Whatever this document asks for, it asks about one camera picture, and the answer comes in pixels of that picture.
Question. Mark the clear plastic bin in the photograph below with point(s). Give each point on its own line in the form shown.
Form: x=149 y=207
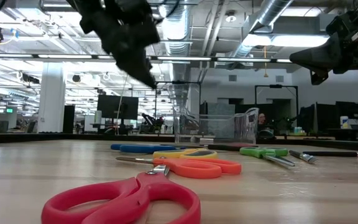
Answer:
x=225 y=127

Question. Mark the green exit sign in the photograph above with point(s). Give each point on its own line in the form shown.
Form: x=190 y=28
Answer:
x=9 y=110

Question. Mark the black tall cabinet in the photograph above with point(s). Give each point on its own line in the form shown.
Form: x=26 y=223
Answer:
x=68 y=119

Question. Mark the yellow grey scissors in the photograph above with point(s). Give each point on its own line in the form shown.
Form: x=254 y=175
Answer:
x=169 y=154

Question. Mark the green scissors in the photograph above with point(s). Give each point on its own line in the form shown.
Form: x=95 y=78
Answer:
x=259 y=152

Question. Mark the person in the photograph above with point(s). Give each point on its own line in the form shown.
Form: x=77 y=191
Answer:
x=262 y=118

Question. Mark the orange small scissors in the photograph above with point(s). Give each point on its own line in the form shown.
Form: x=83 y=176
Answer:
x=197 y=169

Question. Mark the silver air duct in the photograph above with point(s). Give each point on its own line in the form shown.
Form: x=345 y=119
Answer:
x=272 y=12
x=179 y=31

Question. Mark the red small scissors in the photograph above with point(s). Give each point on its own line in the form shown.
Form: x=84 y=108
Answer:
x=154 y=189

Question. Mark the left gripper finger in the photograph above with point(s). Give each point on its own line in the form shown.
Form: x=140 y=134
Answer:
x=138 y=67

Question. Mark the black metal frame stand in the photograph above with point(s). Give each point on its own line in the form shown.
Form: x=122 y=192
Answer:
x=275 y=86

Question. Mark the white wipes canister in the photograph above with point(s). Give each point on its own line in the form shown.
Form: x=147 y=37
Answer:
x=344 y=123

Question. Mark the black monitor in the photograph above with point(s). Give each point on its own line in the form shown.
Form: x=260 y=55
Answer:
x=346 y=110
x=110 y=107

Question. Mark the blue scissors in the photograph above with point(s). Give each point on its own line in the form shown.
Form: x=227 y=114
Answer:
x=141 y=148

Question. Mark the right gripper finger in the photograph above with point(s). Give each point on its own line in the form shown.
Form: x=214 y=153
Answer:
x=322 y=56

